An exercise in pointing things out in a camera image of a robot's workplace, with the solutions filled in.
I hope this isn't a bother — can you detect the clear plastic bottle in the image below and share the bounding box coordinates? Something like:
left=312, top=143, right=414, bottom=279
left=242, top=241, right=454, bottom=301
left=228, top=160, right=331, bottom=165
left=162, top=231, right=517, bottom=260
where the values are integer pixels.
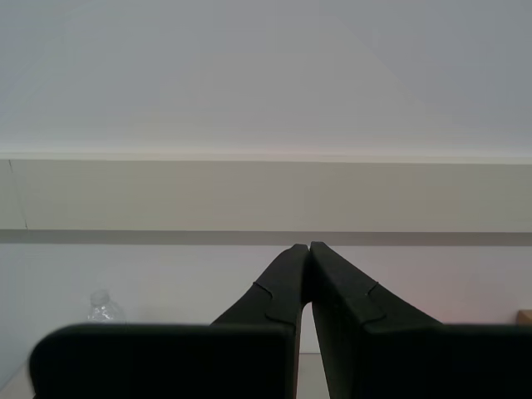
left=86, top=288, right=128, bottom=326

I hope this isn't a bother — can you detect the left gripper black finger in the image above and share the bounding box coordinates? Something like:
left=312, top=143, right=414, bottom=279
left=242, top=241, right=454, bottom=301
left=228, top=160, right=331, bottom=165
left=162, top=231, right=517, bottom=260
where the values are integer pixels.
left=309, top=241, right=532, bottom=399
left=27, top=243, right=311, bottom=399

